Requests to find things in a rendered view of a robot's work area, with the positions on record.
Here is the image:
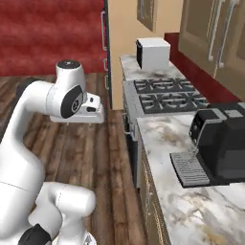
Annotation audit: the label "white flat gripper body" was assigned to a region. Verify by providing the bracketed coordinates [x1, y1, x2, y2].
[49, 110, 105, 124]

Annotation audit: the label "grey stove with black grates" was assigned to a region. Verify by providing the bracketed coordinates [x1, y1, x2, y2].
[122, 77, 211, 189]

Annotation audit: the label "beige base cupboards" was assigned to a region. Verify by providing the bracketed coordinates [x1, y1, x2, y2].
[136, 126, 171, 245]

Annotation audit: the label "black coffee machine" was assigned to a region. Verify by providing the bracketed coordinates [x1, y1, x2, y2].
[169, 101, 245, 189]

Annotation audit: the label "silver oven door handle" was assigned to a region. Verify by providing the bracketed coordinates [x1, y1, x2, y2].
[121, 113, 133, 138]

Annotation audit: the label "dark tall cupboard with handles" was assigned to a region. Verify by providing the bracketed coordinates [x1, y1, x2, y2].
[100, 0, 113, 110]

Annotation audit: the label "grey framed wall cupboard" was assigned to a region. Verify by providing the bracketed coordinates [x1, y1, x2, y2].
[136, 0, 158, 33]

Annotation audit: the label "beige wall cupboards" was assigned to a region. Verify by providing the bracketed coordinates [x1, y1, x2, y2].
[177, 0, 245, 100]

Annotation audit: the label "silver long cupboard handle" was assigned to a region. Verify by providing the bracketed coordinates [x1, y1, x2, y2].
[217, 0, 240, 69]
[208, 0, 226, 62]

